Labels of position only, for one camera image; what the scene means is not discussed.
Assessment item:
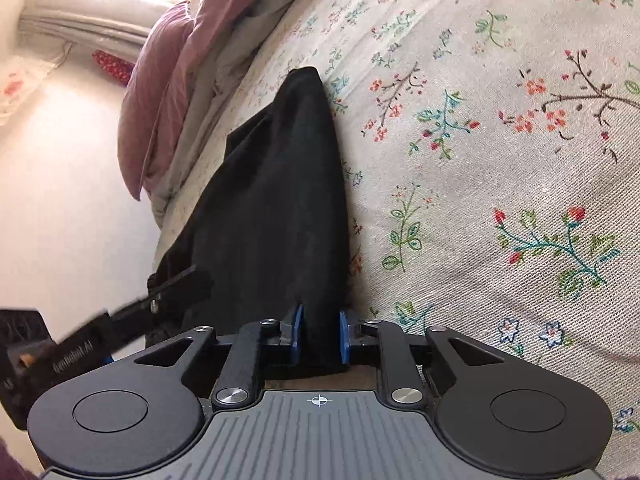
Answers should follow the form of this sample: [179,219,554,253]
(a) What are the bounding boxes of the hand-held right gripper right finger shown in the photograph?
[338,309,507,407]

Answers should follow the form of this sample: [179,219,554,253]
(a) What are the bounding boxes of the floral print bedsheet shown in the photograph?
[154,0,640,461]

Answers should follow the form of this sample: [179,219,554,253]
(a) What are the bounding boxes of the white floral cloth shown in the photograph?
[0,54,57,127]

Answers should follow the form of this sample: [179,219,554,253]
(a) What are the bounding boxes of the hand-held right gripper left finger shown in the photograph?
[134,304,305,409]

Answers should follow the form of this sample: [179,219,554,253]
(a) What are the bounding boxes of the grey curtain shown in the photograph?
[18,4,153,48]

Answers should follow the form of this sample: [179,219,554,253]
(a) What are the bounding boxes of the red patterned cushion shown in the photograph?
[91,49,137,87]

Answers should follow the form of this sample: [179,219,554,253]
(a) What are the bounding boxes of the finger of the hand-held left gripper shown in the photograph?
[110,265,215,347]

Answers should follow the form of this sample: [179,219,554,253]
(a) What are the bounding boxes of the black pants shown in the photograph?
[149,66,364,377]

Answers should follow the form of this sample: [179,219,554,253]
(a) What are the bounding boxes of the pink duvet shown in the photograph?
[117,0,287,203]

